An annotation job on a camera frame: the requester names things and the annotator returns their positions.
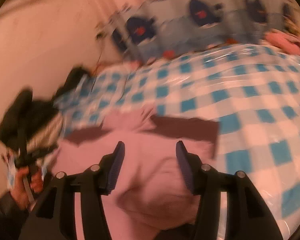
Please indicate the person's left hand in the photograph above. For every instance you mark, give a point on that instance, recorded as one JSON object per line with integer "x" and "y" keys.
{"x": 19, "y": 193}

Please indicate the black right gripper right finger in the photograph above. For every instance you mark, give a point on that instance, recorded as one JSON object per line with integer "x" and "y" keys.
{"x": 247, "y": 217}

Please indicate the blue white checkered bed cover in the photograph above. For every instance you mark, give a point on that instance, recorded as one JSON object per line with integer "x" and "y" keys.
{"x": 252, "y": 91}

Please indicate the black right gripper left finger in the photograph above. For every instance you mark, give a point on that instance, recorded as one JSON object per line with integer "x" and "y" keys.
{"x": 53, "y": 216}

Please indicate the black quilted jacket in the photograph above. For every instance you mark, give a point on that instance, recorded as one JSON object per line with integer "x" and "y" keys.
{"x": 30, "y": 115}

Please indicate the pink clothes pile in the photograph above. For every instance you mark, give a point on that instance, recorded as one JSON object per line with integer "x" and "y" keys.
{"x": 288, "y": 43}

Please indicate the pink and brown sweatshirt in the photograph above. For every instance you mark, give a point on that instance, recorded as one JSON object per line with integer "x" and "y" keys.
{"x": 150, "y": 194}

